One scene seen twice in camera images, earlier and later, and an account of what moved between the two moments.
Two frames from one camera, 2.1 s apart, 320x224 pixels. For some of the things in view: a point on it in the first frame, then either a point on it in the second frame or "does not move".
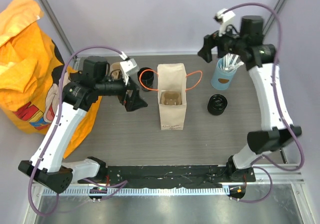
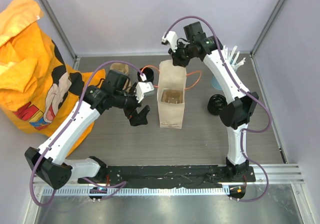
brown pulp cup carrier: [170, 97] does not move
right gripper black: [213, 40] -> [177, 61]
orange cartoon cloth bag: [33, 72] does not move
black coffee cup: [147, 78] does not move
